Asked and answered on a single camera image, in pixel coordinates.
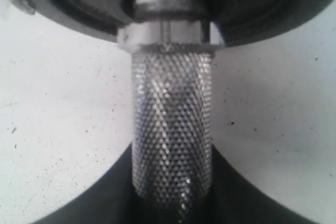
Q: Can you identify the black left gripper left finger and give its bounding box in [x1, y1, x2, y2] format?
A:
[36, 142, 135, 224]

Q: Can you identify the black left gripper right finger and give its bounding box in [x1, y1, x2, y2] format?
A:
[208, 146, 314, 224]

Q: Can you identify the chrome threaded dumbbell bar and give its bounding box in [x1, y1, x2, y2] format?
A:
[117, 0, 217, 223]

